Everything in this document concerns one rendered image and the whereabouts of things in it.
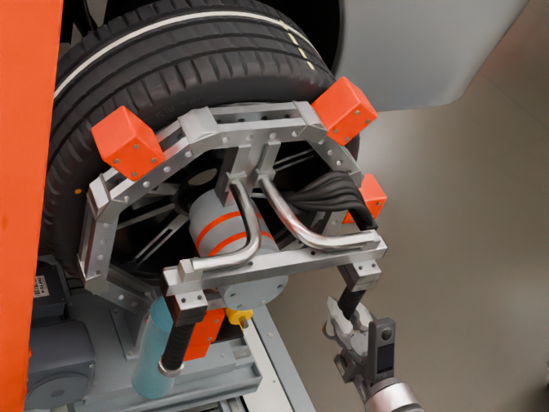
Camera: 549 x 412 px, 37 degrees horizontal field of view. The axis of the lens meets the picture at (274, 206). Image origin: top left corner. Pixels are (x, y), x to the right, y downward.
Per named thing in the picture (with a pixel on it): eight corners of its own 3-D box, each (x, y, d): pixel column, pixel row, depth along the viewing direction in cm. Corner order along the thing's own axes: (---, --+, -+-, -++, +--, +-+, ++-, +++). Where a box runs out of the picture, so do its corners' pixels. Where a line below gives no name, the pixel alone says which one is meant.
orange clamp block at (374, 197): (326, 199, 177) (361, 194, 181) (341, 226, 173) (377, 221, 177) (336, 176, 172) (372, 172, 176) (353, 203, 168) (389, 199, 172)
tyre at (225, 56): (-21, 217, 174) (234, 227, 215) (1, 306, 161) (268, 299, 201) (86, -48, 137) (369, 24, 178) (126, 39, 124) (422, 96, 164)
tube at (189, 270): (238, 184, 149) (252, 142, 142) (279, 266, 138) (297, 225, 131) (145, 195, 141) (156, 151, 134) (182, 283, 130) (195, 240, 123)
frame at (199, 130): (297, 270, 193) (379, 93, 155) (310, 293, 189) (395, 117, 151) (67, 311, 168) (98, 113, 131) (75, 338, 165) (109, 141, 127)
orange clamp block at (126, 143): (153, 128, 140) (122, 103, 133) (167, 161, 136) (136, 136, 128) (121, 152, 141) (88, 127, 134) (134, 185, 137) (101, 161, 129)
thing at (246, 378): (210, 290, 245) (217, 270, 239) (255, 393, 225) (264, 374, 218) (42, 320, 223) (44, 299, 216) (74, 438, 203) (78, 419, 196)
